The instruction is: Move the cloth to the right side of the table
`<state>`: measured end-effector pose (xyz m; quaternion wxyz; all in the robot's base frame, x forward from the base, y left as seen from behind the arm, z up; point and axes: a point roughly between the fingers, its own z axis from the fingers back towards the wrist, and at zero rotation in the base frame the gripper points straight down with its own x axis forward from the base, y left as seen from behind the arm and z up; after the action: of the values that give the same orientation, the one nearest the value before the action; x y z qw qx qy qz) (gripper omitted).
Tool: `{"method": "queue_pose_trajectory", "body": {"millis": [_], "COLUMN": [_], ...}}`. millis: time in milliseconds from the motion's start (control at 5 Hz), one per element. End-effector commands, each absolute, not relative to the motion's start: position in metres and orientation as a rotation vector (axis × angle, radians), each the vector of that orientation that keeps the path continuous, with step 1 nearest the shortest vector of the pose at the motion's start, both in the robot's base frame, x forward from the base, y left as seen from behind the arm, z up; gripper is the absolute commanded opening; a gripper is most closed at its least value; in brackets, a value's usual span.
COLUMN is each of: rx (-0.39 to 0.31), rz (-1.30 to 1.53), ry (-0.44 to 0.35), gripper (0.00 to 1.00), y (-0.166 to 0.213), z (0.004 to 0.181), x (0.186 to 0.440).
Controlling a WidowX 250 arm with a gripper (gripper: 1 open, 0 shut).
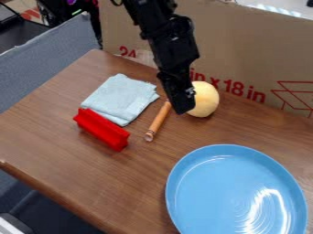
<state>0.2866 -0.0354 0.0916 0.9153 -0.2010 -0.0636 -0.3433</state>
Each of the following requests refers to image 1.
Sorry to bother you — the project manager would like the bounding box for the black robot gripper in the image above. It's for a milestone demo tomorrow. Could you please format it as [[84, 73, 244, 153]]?
[[147, 15, 199, 114]]

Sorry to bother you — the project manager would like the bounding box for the light blue cloth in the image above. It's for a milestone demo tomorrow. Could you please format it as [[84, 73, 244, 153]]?
[[80, 73, 159, 127]]

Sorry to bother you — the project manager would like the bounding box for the red plastic block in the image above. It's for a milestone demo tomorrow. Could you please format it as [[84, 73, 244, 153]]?
[[74, 108, 130, 152]]

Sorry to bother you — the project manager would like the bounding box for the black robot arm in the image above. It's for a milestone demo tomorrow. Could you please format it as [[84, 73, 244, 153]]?
[[122, 0, 199, 114]]

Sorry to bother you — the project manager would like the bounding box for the yellow potato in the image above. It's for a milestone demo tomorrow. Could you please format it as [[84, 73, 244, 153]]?
[[189, 81, 221, 118]]

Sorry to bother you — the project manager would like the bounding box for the orange crayon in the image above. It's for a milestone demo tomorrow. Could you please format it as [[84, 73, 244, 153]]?
[[145, 101, 171, 142]]

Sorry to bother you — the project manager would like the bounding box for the blue round plate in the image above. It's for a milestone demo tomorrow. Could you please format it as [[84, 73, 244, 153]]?
[[165, 144, 308, 234]]

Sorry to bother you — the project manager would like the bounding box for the grey fabric panel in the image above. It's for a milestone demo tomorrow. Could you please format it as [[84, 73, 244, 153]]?
[[0, 14, 99, 113]]

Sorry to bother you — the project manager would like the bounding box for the black equipment in background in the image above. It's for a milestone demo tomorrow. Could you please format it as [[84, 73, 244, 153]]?
[[36, 0, 103, 46]]

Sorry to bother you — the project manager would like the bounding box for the brown cardboard box wall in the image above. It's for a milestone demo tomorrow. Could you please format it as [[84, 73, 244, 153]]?
[[99, 0, 313, 119]]

